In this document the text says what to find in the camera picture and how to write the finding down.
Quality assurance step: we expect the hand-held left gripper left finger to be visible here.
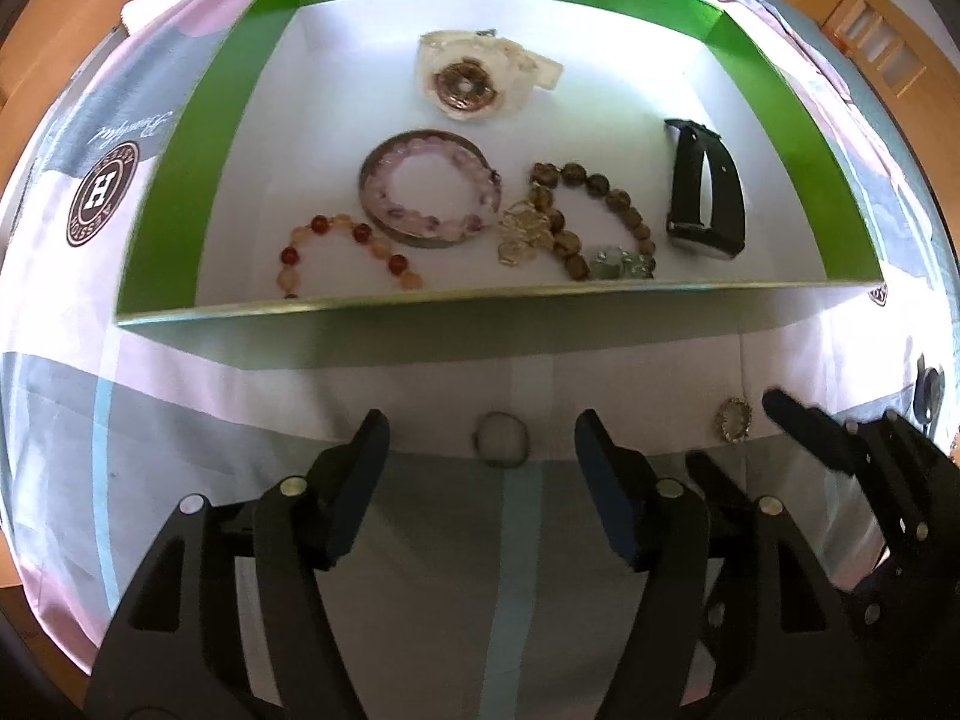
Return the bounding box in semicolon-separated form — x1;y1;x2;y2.
82;409;391;720

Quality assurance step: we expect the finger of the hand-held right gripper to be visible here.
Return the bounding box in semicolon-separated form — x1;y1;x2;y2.
685;451;758;518
761;388;950;548

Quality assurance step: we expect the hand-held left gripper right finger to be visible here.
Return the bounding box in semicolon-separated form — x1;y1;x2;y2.
574;409;878;720

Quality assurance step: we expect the round rhinestone ring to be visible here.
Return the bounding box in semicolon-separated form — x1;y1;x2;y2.
715;397;753;443

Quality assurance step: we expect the dark finger ring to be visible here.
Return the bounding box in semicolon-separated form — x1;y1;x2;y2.
472;411;530;468

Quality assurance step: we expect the green cardboard box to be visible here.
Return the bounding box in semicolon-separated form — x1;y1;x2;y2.
114;0;886;372

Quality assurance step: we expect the pale green bead bracelet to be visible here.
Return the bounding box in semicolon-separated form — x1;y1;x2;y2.
589;246;657;281

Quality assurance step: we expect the brown bead bracelet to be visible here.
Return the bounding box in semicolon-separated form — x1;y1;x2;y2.
529;161;657;282

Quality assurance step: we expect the silver metal bangle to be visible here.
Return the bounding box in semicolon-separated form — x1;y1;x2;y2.
358;130;500;250

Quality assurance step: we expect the red orange bead bracelet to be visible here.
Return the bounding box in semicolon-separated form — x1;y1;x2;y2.
276;215;422;299

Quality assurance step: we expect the gold chain bracelet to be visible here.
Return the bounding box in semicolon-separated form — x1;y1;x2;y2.
495;199;556;269

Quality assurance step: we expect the pink bead bracelet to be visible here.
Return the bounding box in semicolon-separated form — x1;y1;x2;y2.
367;136;502;235

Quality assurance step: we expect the black wristwatch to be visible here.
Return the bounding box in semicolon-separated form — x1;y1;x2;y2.
665;118;749;261

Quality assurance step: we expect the printed patchwork bedsheet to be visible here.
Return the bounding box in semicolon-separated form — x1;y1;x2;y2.
0;0;953;720

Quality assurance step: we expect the white wristwatch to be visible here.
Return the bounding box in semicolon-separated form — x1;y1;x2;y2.
415;28;563;123

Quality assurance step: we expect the wooden wardrobe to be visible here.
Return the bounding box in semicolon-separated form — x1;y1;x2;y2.
0;0;132;113

